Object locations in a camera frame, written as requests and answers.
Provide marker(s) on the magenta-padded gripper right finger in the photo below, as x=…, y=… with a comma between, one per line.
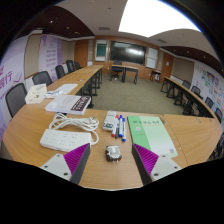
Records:
x=146, y=159

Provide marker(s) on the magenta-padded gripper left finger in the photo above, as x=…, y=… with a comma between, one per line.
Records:
x=76, y=159

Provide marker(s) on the green booklet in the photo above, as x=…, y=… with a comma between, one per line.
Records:
x=151, y=135

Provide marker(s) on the red whiteboard marker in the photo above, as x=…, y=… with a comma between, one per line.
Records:
x=115, y=126

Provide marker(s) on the white remote control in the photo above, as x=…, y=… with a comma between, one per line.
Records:
x=109, y=120

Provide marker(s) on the white book with maroon spine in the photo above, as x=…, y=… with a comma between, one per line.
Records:
x=65, y=104

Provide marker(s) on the clear plastic packet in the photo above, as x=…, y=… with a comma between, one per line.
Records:
x=53, y=94

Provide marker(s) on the white paper sheets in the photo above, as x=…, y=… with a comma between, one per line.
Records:
x=66, y=88

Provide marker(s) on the white cardboard box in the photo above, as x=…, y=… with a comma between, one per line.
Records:
x=36, y=94

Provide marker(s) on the long wooden conference table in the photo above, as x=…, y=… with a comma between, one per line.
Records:
x=185, y=91

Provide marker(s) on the row of black office chairs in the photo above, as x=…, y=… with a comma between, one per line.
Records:
x=208, y=101
x=70, y=66

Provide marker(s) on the black mesh office chair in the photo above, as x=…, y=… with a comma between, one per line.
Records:
x=16, y=98
x=41, y=78

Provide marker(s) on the small wooden side table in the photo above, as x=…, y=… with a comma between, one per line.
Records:
x=155, y=72

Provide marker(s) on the wooden desk with dark legs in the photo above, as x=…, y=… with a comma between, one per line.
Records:
x=128, y=69

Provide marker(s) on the black swivel desk chair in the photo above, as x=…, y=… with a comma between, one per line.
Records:
x=116, y=68

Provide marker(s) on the large bright ceiling light panel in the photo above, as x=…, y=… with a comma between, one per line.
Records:
x=156, y=16

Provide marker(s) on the white wall whiteboard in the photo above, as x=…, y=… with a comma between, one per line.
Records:
x=152, y=58

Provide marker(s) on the large black wall screen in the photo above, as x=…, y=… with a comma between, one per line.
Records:
x=128, y=52

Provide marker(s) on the green wall board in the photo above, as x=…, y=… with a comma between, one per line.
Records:
x=101, y=50

